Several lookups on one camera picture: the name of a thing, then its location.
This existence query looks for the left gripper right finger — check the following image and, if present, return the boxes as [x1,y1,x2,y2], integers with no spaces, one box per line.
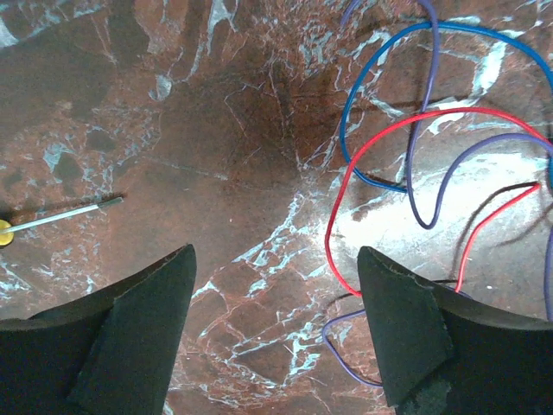
[358,246,552,414]

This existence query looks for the black yellow phillips screwdriver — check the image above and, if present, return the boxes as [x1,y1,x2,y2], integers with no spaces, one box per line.
[1,196,124,249]

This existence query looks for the blue purple wire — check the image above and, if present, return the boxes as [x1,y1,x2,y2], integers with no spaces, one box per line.
[321,0,553,388]

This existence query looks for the red wire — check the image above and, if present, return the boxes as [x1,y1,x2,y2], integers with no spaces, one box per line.
[323,106,550,299]

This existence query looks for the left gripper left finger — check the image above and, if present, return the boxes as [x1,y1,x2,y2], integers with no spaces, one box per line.
[1,245,197,414]

